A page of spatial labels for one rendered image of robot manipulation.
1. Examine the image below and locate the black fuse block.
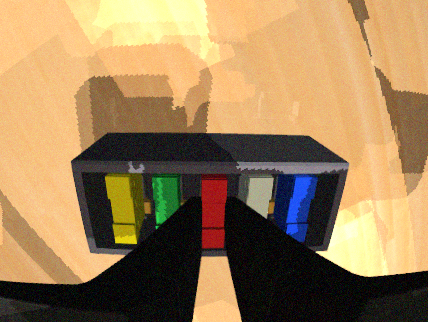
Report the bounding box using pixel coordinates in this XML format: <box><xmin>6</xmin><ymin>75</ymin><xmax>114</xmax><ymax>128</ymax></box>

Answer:
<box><xmin>70</xmin><ymin>132</ymin><xmax>350</xmax><ymax>255</ymax></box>

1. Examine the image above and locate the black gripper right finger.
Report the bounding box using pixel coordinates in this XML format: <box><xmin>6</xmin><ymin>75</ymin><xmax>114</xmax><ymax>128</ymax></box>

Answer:
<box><xmin>225</xmin><ymin>197</ymin><xmax>428</xmax><ymax>322</ymax></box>

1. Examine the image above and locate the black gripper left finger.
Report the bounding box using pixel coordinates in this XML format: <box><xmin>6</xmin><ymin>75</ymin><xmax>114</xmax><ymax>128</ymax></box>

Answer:
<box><xmin>0</xmin><ymin>197</ymin><xmax>202</xmax><ymax>322</ymax></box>

